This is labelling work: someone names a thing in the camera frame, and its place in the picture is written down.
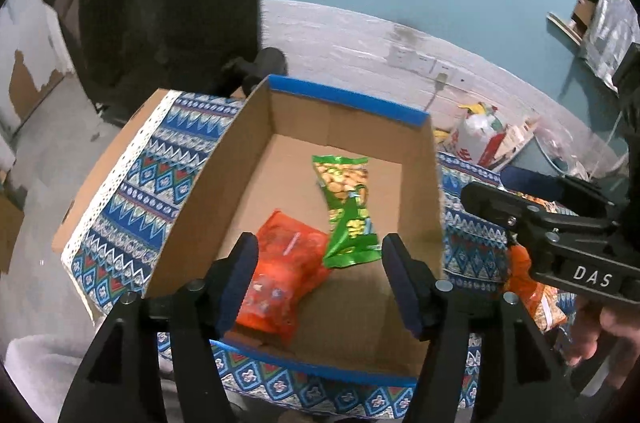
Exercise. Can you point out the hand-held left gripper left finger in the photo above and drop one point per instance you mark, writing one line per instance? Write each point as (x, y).
(245, 264)

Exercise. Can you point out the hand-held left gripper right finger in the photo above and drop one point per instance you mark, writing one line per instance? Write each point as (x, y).
(400, 284)

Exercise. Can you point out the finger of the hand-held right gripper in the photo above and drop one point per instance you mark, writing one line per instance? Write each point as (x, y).
(530, 184)
(500, 203)

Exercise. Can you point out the small orange snack packet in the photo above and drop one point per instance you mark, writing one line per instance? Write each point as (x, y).
(290, 258)

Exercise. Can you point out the large orange snack bag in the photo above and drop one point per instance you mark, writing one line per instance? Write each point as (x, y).
(532, 298)

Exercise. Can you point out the cardboard box with blue rim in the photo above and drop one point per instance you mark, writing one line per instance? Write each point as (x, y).
(225, 183)

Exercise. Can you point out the green peanut snack packet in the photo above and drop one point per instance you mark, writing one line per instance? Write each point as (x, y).
(340, 175)

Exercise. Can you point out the person's right hand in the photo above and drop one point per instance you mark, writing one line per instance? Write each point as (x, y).
(600, 338)

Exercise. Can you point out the cardboard scraps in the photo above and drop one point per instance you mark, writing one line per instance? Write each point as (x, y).
(517, 138)

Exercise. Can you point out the blue patterned tablecloth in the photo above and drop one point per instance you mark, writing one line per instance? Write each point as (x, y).
(145, 183)

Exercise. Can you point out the wooden shelf board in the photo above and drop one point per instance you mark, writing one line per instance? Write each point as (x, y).
(565, 27)

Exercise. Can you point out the silver plastic sheet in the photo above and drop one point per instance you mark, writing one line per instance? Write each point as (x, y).
(610, 23)

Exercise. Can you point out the black cylindrical clamp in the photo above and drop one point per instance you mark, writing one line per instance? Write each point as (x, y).
(265, 62)

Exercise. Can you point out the white fleece cloth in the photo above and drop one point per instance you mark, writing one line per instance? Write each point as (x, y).
(40, 368)

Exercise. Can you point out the brown cardboard floor box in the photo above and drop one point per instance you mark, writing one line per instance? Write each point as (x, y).
(9, 228)

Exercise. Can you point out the white wall plug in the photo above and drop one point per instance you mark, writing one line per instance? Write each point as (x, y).
(441, 82)

